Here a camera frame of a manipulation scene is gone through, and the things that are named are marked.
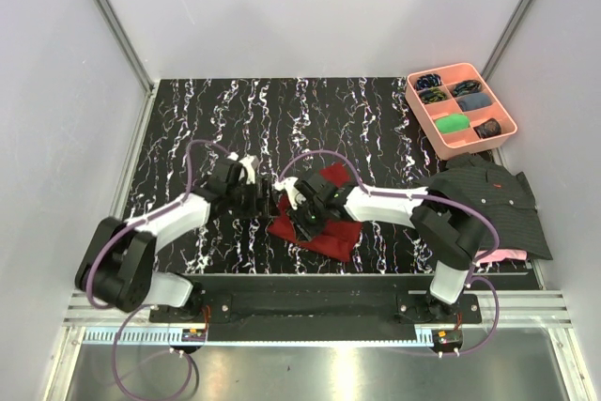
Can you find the black green rolled sock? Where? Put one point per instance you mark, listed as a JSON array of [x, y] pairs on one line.
[[432, 95]]

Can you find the black blue rolled sock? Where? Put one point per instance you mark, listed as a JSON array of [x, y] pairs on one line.
[[427, 81]]

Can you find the black marble pattern mat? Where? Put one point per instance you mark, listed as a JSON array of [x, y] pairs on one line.
[[292, 126]]

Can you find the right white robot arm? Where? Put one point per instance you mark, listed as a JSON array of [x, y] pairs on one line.
[[452, 231]]

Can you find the dark patterned rolled sock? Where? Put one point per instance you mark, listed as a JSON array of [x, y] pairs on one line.
[[488, 129]]

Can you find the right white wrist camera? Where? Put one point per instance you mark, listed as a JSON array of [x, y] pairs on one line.
[[288, 186]]

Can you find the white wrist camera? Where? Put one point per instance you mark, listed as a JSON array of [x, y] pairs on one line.
[[288, 186], [248, 166]]

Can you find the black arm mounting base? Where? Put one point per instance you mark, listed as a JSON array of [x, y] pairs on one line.
[[391, 296]]

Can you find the dark striped folded shirt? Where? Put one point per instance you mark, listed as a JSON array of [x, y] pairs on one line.
[[505, 199]]

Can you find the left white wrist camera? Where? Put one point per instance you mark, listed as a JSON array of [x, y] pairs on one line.
[[248, 166]]

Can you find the pink folded garment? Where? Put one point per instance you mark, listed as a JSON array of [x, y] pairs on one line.
[[499, 255]]

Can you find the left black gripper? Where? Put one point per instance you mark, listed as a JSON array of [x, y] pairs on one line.
[[259, 208]]

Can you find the navy patterned rolled sock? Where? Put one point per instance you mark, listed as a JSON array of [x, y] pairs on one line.
[[466, 87]]

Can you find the red cloth napkin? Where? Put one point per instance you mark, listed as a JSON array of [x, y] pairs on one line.
[[338, 236]]

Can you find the pink divided organizer tray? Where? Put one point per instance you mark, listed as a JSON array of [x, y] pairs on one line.
[[449, 145]]

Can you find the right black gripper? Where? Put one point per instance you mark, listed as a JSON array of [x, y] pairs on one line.
[[303, 231]]

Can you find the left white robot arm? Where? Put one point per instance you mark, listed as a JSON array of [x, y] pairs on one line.
[[117, 270]]

